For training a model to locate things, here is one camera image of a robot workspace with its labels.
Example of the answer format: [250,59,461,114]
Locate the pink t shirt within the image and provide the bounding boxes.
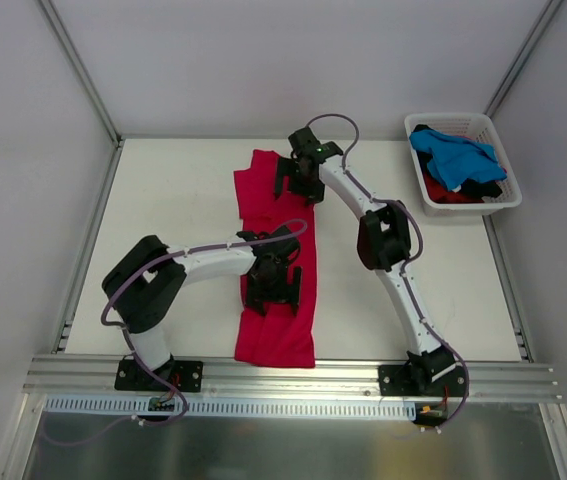
[234,150,318,368]

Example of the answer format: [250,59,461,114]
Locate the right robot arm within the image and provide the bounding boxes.
[274,126,469,396]

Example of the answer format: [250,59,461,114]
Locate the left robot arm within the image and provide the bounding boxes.
[102,226,302,395]

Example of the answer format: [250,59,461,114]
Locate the red t shirt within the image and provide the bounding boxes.
[423,174,483,204]

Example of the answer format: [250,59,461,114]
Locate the blue t shirt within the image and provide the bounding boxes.
[409,129,507,191]

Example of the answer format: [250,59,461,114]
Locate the black t shirt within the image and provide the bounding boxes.
[412,124,502,200]

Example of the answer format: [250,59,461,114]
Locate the rear aluminium table edge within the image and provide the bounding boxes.
[119,133,407,142]

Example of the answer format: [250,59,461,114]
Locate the white plastic basket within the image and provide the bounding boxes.
[404,113,522,217]

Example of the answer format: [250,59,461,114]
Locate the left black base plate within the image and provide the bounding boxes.
[114,357,204,393]

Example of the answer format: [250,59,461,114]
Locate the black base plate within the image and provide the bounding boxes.
[114,357,204,393]
[377,363,469,397]

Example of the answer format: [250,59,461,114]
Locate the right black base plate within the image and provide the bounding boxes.
[377,363,469,397]

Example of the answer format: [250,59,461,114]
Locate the white slotted cable duct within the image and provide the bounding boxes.
[45,395,417,421]

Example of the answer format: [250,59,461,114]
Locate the aluminium mounting rail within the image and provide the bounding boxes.
[23,354,564,404]

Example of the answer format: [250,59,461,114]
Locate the right aluminium frame post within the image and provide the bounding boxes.
[483,0,565,117]

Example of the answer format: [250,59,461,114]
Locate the aluminium frame post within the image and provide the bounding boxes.
[35,0,122,146]
[483,0,565,117]

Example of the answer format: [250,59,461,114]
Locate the left aluminium frame post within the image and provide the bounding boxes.
[35,0,122,146]

